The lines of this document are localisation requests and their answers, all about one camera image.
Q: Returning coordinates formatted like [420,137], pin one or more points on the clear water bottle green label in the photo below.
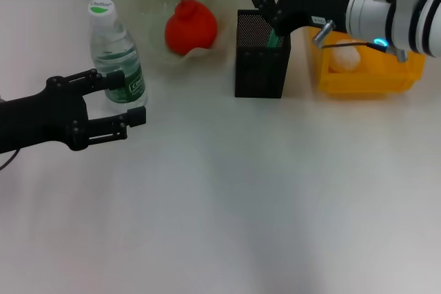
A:
[115,49]

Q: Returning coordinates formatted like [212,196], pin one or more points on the green utility knife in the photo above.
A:
[274,41]

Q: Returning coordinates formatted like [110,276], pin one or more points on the black mesh pen holder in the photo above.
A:
[260,70]

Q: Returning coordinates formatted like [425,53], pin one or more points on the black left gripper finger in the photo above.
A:
[112,127]
[96,80]

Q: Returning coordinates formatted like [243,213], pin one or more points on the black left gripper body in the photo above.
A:
[38,118]

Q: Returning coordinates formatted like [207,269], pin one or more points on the translucent green fruit bowl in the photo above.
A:
[144,5]

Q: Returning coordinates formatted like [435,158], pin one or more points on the white paper ball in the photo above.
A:
[346,58]

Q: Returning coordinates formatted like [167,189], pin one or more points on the yellow plastic storage bin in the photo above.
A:
[372,77]

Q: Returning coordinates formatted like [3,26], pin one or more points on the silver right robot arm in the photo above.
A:
[389,5]

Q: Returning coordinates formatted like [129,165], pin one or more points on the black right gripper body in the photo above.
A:
[310,1]

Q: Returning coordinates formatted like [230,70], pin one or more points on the red-orange knitted fruit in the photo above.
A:
[189,30]

